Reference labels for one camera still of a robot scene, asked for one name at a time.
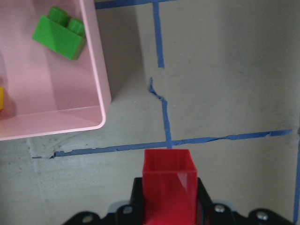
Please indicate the yellow two-stud block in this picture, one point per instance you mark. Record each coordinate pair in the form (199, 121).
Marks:
(1, 98)

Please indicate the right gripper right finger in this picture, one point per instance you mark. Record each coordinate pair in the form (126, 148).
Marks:
(210, 213)

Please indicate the pink plastic box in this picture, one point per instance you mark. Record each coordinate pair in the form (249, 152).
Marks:
(44, 92)

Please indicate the red single-stud block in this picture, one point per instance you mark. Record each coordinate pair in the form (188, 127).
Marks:
(169, 185)

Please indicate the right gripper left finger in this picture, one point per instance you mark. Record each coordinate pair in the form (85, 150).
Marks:
(129, 212)

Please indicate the green two-stud block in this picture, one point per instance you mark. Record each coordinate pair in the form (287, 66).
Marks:
(61, 33)

